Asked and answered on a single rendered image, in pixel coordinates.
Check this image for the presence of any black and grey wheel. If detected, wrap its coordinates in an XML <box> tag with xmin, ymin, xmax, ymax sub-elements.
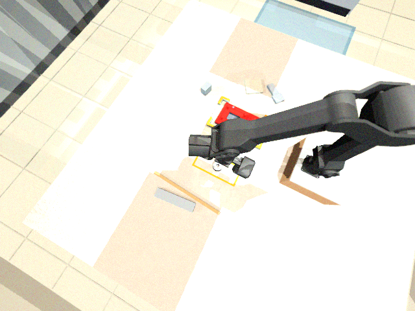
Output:
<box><xmin>213</xmin><ymin>162</ymin><xmax>223</xmax><ymax>172</ymax></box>

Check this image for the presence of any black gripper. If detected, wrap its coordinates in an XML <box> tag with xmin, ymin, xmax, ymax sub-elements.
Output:
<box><xmin>202</xmin><ymin>156</ymin><xmax>255</xmax><ymax>179</ymax></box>

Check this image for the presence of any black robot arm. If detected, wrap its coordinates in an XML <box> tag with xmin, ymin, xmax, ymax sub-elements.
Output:
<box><xmin>188</xmin><ymin>81</ymin><xmax>415</xmax><ymax>179</ymax></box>

